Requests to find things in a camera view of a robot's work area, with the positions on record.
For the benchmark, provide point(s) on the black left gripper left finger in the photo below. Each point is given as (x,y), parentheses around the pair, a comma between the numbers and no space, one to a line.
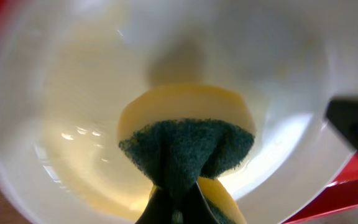
(159,209)

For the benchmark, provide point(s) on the yellow green scrub sponge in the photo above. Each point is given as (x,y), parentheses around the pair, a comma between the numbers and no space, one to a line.
(181,134)

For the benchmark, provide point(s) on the white plate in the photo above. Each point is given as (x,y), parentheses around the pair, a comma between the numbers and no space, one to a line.
(68,69)

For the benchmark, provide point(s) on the red plastic tray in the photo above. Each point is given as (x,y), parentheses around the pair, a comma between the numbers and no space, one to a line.
(340,196)

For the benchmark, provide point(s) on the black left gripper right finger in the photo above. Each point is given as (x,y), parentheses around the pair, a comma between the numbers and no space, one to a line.
(195,209)

